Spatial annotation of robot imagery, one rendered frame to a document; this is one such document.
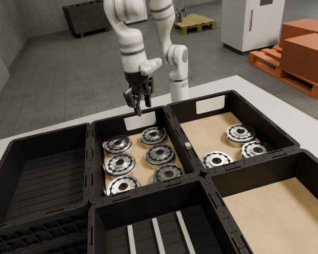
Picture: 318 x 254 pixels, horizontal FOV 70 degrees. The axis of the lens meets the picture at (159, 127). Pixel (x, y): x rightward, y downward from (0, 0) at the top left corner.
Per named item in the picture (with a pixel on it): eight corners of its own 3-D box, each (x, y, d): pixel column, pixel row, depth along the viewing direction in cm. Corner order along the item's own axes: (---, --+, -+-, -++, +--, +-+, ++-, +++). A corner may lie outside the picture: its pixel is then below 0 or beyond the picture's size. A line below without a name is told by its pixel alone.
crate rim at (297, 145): (165, 109, 94) (164, 104, 93) (232, 93, 98) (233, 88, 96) (202, 180, 62) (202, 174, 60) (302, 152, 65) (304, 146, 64)
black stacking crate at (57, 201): (25, 163, 92) (11, 141, 86) (98, 145, 96) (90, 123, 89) (-12, 263, 60) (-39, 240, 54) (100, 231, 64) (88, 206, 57)
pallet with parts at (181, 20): (164, 25, 635) (162, 10, 613) (194, 19, 653) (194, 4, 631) (183, 35, 531) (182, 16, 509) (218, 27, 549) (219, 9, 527)
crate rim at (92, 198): (92, 126, 91) (90, 121, 89) (165, 109, 94) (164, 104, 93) (91, 210, 58) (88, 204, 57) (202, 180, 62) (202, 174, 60)
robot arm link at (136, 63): (147, 76, 64) (144, 54, 60) (116, 72, 69) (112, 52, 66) (164, 64, 70) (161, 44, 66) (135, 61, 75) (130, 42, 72)
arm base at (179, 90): (169, 107, 125) (165, 77, 115) (184, 102, 127) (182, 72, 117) (176, 114, 117) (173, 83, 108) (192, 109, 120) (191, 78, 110)
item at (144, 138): (139, 131, 92) (138, 130, 92) (163, 125, 94) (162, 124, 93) (143, 146, 84) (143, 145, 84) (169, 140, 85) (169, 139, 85)
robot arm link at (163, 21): (156, 1, 94) (176, 0, 90) (171, 56, 114) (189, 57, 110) (145, 13, 90) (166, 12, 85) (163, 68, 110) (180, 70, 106)
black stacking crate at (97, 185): (99, 144, 96) (91, 122, 89) (167, 128, 99) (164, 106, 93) (101, 231, 64) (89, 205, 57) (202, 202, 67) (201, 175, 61)
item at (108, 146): (104, 139, 91) (104, 138, 90) (129, 133, 92) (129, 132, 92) (105, 155, 83) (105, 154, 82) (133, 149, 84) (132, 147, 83)
